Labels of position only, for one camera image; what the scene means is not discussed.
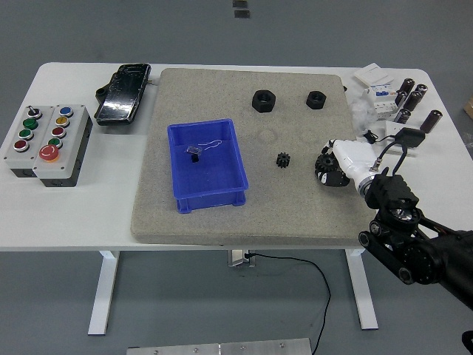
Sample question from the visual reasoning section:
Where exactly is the grey-brown foam mat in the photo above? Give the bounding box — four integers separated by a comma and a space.
130, 67, 370, 247

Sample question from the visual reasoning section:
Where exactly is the large black hex nut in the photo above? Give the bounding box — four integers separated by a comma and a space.
251, 88, 279, 112

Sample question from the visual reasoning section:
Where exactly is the white left table leg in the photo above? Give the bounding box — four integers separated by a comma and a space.
87, 250, 120, 337

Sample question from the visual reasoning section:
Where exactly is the white table leg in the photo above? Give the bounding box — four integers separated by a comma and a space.
87, 250, 120, 337
346, 248, 380, 331

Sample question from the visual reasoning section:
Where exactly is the clear plastic bag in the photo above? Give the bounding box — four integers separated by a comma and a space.
349, 90, 380, 136

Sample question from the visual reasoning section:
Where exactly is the silver metal plate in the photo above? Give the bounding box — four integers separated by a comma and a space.
126, 337, 313, 355

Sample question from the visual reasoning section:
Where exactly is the black foot pedal device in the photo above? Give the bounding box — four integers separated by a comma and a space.
93, 62, 153, 126

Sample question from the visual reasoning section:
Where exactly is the silver under-table control box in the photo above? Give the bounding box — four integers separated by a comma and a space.
228, 250, 256, 268

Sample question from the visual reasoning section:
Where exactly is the white right table leg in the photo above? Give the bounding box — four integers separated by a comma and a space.
346, 248, 380, 331

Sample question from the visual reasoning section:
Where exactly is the white socket panel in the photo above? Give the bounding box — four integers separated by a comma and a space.
384, 120, 418, 158

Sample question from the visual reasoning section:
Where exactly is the white circuit breaker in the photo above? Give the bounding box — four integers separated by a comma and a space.
365, 81, 400, 121

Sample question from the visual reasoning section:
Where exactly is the blue plastic box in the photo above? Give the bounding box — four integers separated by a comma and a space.
166, 118, 250, 215

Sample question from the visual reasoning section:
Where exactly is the white wall switch plate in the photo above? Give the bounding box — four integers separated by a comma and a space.
353, 63, 395, 87

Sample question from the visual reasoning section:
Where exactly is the black power adapter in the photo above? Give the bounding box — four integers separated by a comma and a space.
393, 127, 426, 149

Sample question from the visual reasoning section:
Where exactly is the small tag with string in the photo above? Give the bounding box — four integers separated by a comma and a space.
186, 139, 225, 155

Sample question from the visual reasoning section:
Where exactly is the black power cable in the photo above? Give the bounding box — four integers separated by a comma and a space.
245, 252, 333, 355

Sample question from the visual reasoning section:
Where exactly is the grey emergency-stop control box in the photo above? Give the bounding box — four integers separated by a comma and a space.
32, 104, 93, 188

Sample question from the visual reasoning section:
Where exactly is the small black hex nut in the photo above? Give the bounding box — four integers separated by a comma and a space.
305, 90, 328, 111

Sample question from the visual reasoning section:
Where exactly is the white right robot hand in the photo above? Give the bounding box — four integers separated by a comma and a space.
314, 138, 378, 190

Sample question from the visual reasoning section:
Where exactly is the large black bevel gear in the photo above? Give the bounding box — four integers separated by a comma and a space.
316, 153, 347, 179

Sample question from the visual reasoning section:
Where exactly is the black plug with cord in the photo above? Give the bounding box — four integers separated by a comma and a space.
362, 129, 396, 146

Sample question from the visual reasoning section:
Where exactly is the grey four-button control box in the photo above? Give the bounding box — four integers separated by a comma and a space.
3, 104, 56, 179

